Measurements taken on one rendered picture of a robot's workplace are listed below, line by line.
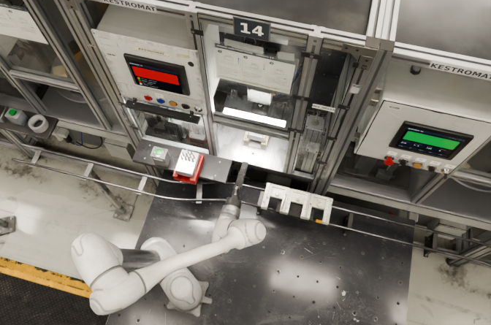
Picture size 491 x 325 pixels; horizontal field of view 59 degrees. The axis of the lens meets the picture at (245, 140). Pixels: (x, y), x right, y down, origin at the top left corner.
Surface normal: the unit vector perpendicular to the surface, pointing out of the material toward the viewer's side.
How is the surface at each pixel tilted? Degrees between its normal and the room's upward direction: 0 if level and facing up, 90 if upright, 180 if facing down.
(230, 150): 0
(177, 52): 90
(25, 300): 0
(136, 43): 90
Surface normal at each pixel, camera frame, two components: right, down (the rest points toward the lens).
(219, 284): 0.00, -0.45
